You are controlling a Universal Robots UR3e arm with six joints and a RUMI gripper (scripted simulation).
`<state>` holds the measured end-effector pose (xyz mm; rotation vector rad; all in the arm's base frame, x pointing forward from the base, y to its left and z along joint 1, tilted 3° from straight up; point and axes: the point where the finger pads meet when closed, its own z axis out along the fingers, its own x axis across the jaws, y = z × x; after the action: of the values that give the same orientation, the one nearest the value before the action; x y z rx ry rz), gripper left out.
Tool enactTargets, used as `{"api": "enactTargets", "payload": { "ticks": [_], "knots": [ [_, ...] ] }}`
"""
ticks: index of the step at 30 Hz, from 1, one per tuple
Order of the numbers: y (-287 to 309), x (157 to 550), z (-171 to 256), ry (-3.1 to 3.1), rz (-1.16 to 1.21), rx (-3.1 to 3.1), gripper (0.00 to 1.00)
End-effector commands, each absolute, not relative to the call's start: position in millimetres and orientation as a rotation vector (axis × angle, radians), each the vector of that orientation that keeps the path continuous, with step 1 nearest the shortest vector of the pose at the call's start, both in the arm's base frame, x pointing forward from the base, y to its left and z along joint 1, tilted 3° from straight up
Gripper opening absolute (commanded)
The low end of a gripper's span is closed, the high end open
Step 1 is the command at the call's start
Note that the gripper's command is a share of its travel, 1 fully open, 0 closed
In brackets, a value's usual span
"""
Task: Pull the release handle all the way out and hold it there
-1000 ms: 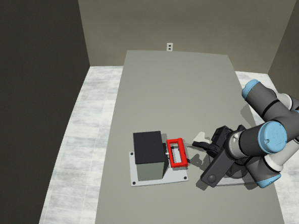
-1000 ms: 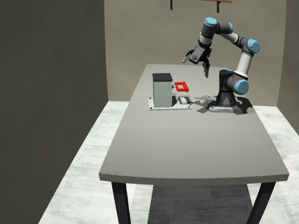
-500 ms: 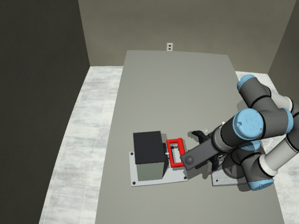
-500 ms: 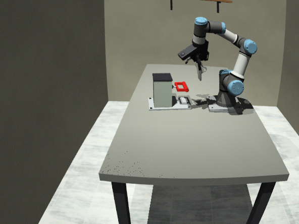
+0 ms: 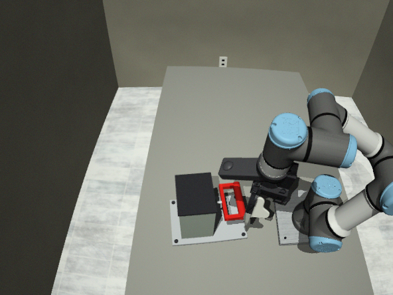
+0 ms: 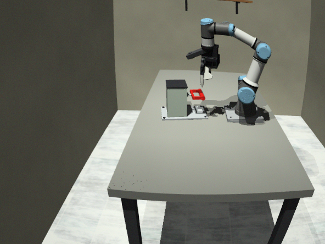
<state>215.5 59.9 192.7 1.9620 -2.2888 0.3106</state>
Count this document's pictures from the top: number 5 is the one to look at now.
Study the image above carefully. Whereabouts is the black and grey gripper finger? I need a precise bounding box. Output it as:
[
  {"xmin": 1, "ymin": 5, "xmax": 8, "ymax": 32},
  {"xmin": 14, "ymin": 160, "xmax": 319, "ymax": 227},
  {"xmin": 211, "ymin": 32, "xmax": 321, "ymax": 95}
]
[{"xmin": 243, "ymin": 191, "xmax": 270, "ymax": 225}]

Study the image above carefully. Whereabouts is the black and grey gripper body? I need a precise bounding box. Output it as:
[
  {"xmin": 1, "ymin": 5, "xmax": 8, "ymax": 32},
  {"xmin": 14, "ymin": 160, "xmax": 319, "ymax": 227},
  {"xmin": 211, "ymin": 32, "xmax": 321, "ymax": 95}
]
[{"xmin": 250, "ymin": 153, "xmax": 299, "ymax": 204}]

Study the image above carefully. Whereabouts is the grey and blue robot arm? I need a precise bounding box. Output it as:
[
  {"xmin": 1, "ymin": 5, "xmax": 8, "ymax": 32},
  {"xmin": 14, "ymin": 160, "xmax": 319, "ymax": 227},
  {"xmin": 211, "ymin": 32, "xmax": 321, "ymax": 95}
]
[{"xmin": 218, "ymin": 88, "xmax": 393, "ymax": 252}]

